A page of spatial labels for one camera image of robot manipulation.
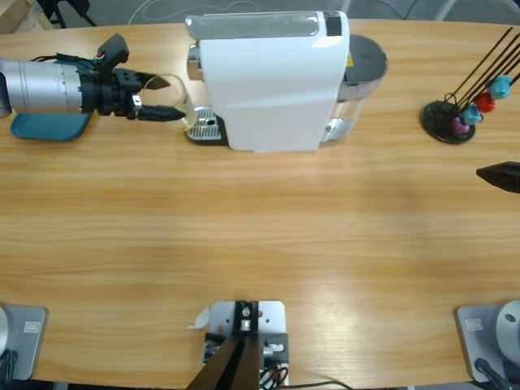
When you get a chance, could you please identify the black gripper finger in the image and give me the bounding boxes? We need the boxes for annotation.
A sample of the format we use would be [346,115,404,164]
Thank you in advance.
[475,161,520,194]

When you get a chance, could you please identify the black drip tray metal grid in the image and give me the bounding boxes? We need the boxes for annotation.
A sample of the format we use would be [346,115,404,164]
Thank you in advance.
[184,106,229,147]

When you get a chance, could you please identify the thin black cable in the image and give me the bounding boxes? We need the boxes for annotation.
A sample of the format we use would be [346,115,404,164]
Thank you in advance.
[284,379,357,390]

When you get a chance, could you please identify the white paper tape label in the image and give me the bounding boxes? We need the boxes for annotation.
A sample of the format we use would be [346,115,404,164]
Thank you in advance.
[186,306,211,330]

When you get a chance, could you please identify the white floor cable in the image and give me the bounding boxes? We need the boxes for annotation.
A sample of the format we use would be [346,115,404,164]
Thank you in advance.
[128,0,263,24]

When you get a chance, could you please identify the teal plastic tray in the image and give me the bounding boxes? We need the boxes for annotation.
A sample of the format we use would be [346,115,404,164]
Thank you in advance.
[10,112,93,143]

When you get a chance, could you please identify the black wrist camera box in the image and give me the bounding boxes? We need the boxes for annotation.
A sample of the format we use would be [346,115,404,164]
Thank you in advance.
[96,33,130,78]

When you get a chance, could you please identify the dark camera post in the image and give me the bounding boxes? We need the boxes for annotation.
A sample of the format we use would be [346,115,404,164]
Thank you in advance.
[187,300,261,390]

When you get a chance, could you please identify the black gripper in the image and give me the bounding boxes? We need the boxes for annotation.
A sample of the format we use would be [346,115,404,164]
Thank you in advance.
[95,67,184,123]

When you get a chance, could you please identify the red coffee capsule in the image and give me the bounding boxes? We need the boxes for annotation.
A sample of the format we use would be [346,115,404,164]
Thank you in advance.
[474,92,496,114]

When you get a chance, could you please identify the orange wire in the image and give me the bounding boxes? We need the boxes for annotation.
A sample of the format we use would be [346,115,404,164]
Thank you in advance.
[259,363,290,387]

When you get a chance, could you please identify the blue coffee capsule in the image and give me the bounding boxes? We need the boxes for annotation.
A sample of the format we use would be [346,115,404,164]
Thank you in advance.
[487,75,513,101]
[462,104,484,126]

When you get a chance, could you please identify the white capsule coffee machine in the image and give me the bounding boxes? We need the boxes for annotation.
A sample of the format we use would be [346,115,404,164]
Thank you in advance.
[184,10,351,154]

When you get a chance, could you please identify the light wooden box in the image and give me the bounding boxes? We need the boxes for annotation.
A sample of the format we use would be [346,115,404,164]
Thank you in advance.
[0,0,54,36]

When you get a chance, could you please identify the clear glass cup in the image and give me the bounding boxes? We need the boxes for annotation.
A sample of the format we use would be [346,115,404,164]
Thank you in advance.
[140,72,195,132]

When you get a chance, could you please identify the black base cable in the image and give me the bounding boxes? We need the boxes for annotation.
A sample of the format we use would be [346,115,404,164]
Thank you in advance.
[474,357,511,390]
[0,349,20,382]

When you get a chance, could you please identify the clear water tank grey lid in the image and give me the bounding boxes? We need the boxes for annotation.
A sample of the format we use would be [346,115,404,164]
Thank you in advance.
[320,34,389,143]

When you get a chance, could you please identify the white metal frame leg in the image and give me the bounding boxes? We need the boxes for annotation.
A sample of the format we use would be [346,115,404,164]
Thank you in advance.
[435,0,462,21]

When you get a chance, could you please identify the purple coffee capsule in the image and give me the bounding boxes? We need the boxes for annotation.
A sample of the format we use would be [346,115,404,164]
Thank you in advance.
[451,115,472,135]

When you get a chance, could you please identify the black arm wire bundle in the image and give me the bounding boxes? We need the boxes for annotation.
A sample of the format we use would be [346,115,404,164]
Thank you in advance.
[30,51,102,68]

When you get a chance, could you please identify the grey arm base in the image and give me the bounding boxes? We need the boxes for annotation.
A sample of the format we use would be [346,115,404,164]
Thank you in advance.
[0,305,49,382]
[453,299,520,384]

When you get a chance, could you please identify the black chair legs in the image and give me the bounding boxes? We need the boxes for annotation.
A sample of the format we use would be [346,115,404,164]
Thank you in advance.
[36,0,98,29]

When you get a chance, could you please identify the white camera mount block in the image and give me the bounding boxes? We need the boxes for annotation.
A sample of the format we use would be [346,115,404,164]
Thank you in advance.
[206,300,290,387]

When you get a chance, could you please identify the black capsule holder with rods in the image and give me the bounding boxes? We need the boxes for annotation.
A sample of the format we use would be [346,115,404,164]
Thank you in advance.
[420,26,520,145]

